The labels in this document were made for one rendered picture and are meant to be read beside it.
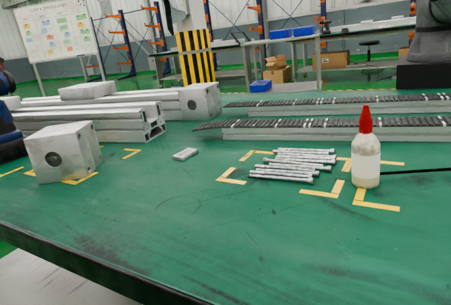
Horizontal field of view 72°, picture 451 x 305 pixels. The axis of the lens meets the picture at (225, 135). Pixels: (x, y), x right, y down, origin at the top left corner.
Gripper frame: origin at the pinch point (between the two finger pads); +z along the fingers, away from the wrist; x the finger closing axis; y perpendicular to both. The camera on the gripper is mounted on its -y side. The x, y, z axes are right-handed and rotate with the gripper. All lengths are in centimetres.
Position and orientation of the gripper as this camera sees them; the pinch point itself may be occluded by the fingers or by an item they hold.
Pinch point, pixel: (173, 25)
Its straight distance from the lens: 86.9
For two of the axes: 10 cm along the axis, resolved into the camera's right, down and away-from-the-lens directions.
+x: -2.6, 0.8, 9.6
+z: 2.3, 9.7, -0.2
